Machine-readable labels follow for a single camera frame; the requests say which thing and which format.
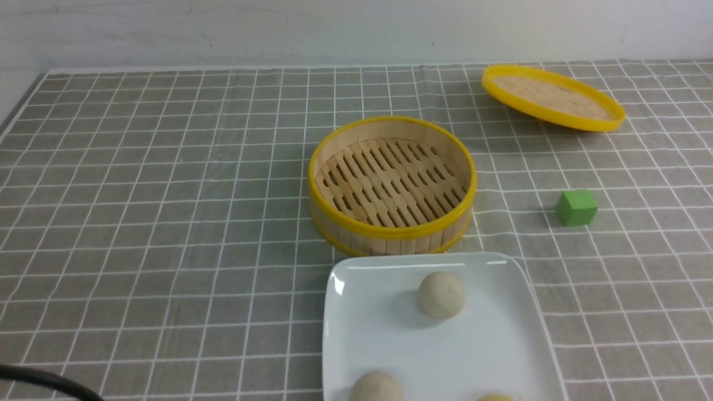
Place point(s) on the white steamed bun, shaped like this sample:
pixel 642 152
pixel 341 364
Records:
pixel 376 385
pixel 441 295

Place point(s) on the yellow steamed bun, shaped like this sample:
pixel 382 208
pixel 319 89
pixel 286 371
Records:
pixel 495 397

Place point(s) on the white square plate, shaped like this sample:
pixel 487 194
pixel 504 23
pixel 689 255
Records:
pixel 496 344

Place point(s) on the yellow rimmed bamboo steamer basket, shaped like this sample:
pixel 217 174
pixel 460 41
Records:
pixel 391 185

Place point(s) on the grey checked tablecloth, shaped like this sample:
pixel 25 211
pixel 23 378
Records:
pixel 157 241

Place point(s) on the green wooden cube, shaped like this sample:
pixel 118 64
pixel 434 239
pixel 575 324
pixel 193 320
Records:
pixel 576 207

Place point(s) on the yellow rimmed steamer lid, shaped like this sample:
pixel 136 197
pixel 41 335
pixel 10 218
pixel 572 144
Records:
pixel 553 98

